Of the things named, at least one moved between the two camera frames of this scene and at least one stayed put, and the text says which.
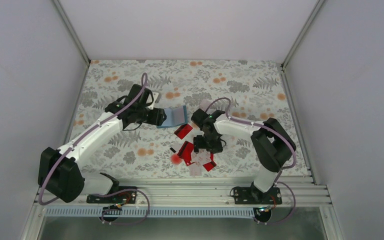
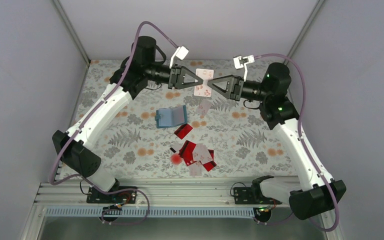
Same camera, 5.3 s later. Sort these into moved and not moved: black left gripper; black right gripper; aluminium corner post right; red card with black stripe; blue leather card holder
Moved: black left gripper; black right gripper
Not moved: aluminium corner post right; red card with black stripe; blue leather card holder
